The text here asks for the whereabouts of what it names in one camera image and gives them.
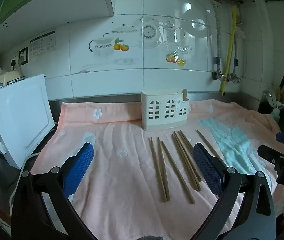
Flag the pink flower-print towel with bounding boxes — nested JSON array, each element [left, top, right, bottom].
[[31, 99, 284, 240]]

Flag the thin braided metal hose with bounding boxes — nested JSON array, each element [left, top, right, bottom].
[[232, 29, 240, 62]]

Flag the yellow gas hose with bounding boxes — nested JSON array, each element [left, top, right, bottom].
[[220, 5, 238, 96]]

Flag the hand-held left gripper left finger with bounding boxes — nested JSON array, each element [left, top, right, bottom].
[[11, 142, 97, 240]]

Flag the cream house-shaped utensil holder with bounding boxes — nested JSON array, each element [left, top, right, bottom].
[[141, 89, 192, 131]]

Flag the smartphone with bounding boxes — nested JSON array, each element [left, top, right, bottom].
[[7, 77, 26, 85]]

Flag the wall cabinet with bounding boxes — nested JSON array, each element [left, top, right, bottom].
[[0, 0, 114, 46]]

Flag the metal pipe valves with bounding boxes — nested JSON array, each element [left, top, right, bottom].
[[211, 56, 241, 83]]

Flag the white power cable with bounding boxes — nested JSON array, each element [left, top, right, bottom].
[[0, 152, 41, 230]]

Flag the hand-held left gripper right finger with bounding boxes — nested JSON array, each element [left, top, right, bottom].
[[193, 142, 277, 240]]

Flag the dark utensil container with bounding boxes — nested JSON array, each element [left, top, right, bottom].
[[257, 99, 284, 133]]

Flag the wall notice sticker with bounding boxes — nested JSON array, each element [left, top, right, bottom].
[[30, 31, 57, 57]]

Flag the wooden chopstick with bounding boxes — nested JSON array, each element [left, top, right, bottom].
[[160, 141, 196, 205], [178, 130, 197, 155], [171, 134, 200, 192], [149, 137, 166, 203], [195, 129, 226, 164], [173, 130, 202, 182], [180, 130, 195, 148], [156, 137, 170, 201]]

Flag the black wall switch panel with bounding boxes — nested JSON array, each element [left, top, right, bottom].
[[19, 47, 29, 65]]

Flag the white countertop appliance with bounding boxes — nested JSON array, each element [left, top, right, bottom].
[[0, 74, 56, 170]]

